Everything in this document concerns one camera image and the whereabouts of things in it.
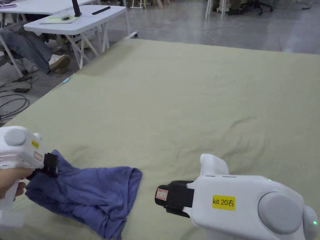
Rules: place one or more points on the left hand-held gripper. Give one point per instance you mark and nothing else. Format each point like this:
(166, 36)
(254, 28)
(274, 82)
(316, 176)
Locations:
(17, 150)

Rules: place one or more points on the bed with pale green sheet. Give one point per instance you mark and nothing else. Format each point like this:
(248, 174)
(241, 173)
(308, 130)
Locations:
(175, 105)

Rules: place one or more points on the person's left hand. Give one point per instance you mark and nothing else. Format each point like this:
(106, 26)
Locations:
(10, 178)

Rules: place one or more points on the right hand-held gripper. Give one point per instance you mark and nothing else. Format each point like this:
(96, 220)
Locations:
(237, 200)

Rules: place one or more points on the blue garment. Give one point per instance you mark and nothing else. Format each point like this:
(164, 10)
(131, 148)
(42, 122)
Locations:
(85, 192)

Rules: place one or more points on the black power adapter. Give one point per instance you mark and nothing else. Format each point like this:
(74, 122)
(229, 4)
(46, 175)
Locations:
(21, 90)

